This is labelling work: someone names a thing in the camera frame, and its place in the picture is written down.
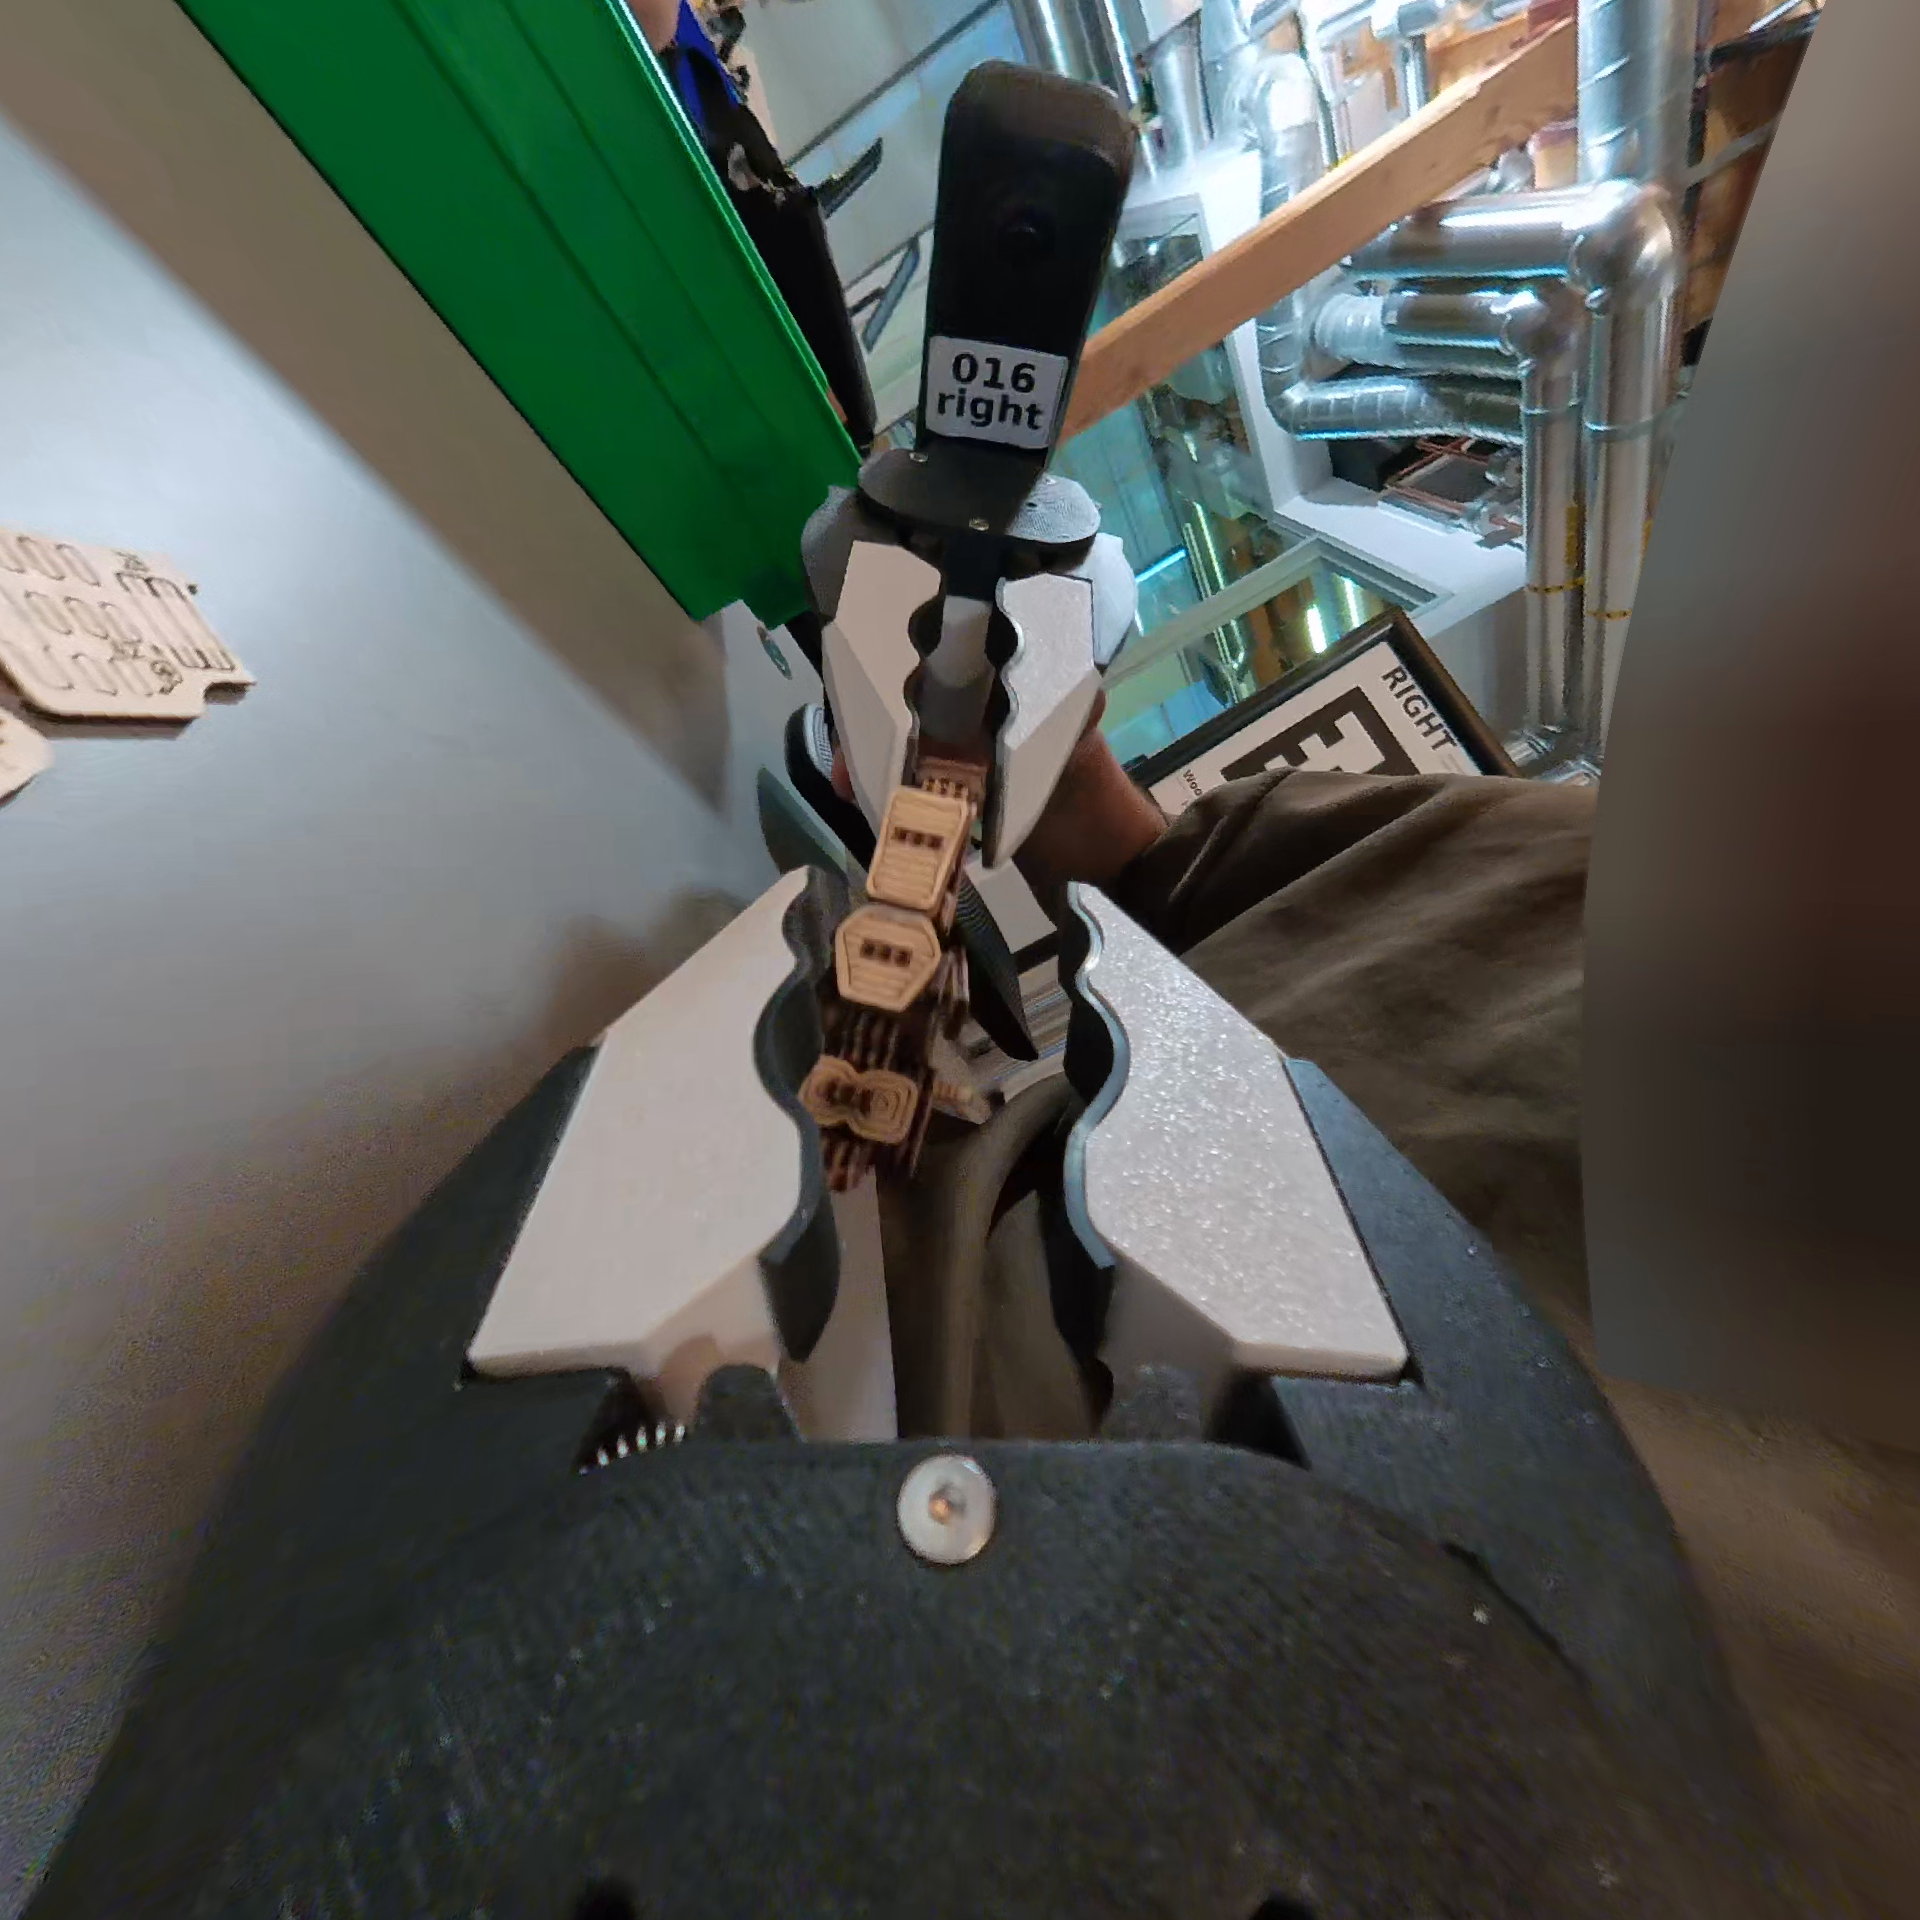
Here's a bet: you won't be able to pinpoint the wooden beam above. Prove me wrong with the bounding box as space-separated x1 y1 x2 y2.
1056 18 1583 442

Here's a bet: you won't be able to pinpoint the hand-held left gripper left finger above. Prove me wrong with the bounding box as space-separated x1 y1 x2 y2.
468 870 897 1444

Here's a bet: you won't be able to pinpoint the person's right hand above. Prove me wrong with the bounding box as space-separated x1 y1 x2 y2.
1018 719 1173 909

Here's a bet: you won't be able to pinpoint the green plastic bin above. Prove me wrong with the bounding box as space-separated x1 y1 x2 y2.
180 0 864 629

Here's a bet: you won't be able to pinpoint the small wooden puzzle model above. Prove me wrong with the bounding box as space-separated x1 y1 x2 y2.
796 754 994 1194

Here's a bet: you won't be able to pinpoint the small wooden parts card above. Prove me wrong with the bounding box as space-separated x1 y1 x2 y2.
0 525 255 730

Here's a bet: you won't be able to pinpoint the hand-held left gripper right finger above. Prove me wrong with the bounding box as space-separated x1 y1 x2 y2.
1049 883 1420 1427

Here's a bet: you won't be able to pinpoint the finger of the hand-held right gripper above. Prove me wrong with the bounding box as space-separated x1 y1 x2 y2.
815 540 951 847
982 573 1113 874

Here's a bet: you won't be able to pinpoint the silver insulated pipes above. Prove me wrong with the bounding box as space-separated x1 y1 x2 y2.
1141 0 1689 782

